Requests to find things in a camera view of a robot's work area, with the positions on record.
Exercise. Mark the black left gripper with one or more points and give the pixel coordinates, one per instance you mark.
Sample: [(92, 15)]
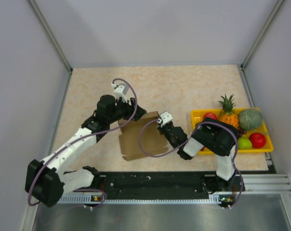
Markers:
[(130, 109)]

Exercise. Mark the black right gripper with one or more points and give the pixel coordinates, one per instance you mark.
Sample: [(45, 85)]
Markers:
[(160, 128)]

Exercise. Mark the brown cardboard box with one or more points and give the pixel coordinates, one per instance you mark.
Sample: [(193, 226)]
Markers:
[(134, 138)]

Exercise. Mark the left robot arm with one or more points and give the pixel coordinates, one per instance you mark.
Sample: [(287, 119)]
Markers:
[(47, 179)]

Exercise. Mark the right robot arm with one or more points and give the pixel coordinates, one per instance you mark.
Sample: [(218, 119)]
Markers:
[(219, 137)]

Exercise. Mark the red apple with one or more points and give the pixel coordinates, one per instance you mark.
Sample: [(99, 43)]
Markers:
[(210, 115)]

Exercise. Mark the orange pineapple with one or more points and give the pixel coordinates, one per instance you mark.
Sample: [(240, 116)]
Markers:
[(227, 113)]

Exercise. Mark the green apple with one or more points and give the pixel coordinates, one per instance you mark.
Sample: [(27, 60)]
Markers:
[(244, 143)]

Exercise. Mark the green melon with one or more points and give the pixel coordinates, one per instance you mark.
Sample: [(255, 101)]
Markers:
[(250, 119)]

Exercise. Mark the red tomato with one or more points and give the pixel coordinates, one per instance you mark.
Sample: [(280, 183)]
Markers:
[(258, 140)]

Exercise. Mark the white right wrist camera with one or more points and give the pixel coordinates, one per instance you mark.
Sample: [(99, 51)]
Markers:
[(164, 119)]

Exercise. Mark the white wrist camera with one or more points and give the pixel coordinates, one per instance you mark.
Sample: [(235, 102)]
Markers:
[(120, 91), (164, 119)]

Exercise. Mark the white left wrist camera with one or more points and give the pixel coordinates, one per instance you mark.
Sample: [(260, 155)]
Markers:
[(120, 91)]

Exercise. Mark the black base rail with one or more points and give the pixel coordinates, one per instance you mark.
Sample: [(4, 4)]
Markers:
[(179, 185)]

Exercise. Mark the left aluminium frame post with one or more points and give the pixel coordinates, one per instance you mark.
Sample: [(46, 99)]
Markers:
[(49, 34)]

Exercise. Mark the aluminium frame post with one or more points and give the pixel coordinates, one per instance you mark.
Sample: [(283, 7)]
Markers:
[(49, 34), (262, 34)]

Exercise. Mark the right aluminium frame post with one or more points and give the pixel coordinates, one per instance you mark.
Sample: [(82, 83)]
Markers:
[(262, 34)]

